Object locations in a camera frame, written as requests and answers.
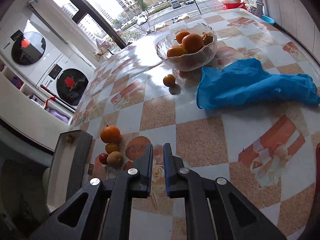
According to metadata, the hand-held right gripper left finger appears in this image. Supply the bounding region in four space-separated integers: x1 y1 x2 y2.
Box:
30 144 153 240

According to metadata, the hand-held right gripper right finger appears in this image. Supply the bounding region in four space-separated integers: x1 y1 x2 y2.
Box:
163 143 288 240

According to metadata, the yellow-orange tomato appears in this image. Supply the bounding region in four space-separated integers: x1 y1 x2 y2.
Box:
163 74 175 87
105 143 120 155

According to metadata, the grey shallow tray box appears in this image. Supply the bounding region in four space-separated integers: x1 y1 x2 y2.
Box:
46 130 93 213

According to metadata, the clear glass bowl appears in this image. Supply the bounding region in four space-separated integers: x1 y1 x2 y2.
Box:
156 23 217 72

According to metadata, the purple bottle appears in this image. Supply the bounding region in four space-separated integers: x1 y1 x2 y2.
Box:
49 109 69 123

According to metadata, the blue rubber glove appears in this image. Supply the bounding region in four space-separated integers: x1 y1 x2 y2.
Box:
196 74 320 109
201 58 275 85

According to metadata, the white front-load washing machine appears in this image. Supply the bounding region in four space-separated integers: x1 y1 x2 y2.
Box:
0 21 63 79
35 54 90 110

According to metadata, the white storage cabinet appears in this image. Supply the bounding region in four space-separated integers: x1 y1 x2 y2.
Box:
0 65 75 140

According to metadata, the brown wrinkled fruit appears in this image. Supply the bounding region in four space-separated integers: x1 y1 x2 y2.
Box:
201 32 214 46

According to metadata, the red plastic basin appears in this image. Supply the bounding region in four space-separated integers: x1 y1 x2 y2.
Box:
222 2 248 11

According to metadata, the grey plastic basket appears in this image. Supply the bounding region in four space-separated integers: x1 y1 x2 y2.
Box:
255 0 265 18

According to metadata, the white counter cabinet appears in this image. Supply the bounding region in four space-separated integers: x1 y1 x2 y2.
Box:
261 0 320 55

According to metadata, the red-handled mop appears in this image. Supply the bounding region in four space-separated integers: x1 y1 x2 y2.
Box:
40 84 78 110

